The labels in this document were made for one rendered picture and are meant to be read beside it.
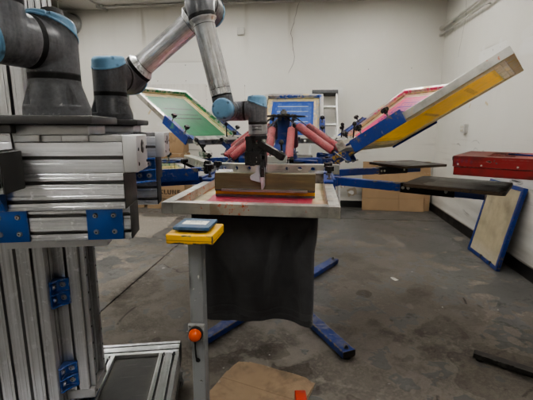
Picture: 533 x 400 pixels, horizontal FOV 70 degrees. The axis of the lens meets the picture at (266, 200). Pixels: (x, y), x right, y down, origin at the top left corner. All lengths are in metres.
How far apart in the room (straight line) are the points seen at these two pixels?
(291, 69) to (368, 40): 1.16
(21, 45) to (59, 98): 0.13
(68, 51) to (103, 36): 5.83
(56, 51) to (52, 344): 0.86
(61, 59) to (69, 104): 0.10
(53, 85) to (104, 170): 0.22
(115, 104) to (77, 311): 0.72
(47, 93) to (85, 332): 0.78
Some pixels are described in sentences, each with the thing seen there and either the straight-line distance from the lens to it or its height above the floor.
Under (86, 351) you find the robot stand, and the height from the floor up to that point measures 0.50.
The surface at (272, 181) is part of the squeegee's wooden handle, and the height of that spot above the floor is 1.02.
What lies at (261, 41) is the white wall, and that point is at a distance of 6.08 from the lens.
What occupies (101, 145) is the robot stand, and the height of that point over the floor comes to 1.19.
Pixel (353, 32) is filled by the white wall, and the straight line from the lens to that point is 6.07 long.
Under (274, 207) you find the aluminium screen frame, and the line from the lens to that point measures 1.20.
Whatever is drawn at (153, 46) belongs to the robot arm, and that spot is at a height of 1.53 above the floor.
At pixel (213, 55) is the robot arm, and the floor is 1.48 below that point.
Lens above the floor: 1.23
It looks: 11 degrees down
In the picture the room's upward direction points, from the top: straight up
